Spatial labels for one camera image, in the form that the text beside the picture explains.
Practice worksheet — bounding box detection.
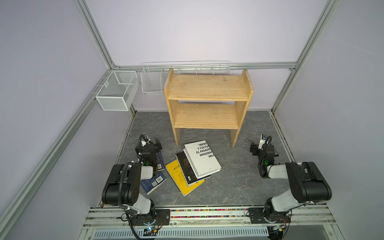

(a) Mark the black book antler cover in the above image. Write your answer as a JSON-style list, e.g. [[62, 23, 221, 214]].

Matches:
[[176, 152, 211, 187]]

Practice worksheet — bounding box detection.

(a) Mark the white book black lettering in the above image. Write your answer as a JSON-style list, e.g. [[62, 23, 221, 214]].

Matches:
[[184, 141, 222, 179]]

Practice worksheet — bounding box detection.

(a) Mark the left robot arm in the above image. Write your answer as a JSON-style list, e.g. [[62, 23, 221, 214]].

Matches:
[[102, 134, 162, 219]]

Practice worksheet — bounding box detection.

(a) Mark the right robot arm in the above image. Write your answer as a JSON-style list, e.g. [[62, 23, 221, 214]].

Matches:
[[250, 142, 332, 218]]

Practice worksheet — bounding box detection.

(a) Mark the dark blue book upper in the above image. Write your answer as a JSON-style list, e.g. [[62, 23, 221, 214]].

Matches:
[[156, 152, 165, 171]]

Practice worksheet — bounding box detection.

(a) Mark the dark blue book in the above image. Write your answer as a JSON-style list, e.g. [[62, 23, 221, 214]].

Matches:
[[156, 152, 165, 171], [141, 171, 167, 195]]

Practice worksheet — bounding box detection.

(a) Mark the yellow book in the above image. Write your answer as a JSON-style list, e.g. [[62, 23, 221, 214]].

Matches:
[[166, 160, 205, 197]]

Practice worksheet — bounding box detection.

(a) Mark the dark blue book lower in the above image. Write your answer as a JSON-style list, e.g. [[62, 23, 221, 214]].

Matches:
[[141, 171, 167, 195]]

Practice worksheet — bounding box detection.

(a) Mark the wooden two-tier bookshelf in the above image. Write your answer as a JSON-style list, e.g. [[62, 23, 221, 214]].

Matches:
[[164, 69, 254, 147]]

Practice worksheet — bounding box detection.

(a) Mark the white mesh box basket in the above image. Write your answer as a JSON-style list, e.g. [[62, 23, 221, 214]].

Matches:
[[96, 71, 140, 112]]

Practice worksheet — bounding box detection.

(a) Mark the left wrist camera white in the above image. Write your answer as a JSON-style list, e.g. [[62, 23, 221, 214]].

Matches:
[[139, 133, 150, 147]]

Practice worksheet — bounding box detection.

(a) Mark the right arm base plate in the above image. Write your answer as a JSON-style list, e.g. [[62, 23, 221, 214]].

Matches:
[[246, 207, 291, 224]]

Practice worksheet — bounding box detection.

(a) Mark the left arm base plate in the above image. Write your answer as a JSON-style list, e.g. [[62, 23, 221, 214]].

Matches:
[[130, 209, 171, 226]]

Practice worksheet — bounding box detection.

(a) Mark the white wire rack basket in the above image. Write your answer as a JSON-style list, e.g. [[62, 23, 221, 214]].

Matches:
[[141, 61, 232, 95]]

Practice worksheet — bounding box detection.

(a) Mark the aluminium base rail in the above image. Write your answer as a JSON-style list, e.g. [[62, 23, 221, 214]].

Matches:
[[83, 205, 336, 229]]

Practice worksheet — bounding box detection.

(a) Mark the white slotted cable duct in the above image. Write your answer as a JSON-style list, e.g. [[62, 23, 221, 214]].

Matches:
[[93, 226, 270, 240]]

